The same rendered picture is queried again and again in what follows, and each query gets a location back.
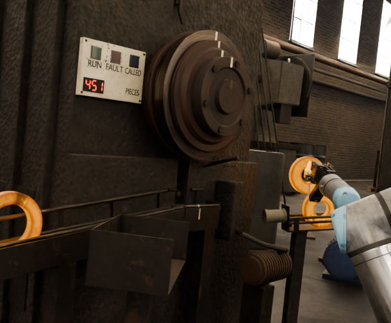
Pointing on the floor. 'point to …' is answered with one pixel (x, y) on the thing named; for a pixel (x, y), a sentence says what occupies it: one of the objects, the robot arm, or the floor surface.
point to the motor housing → (261, 283)
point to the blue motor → (338, 265)
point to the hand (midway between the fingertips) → (307, 170)
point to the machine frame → (99, 143)
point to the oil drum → (266, 193)
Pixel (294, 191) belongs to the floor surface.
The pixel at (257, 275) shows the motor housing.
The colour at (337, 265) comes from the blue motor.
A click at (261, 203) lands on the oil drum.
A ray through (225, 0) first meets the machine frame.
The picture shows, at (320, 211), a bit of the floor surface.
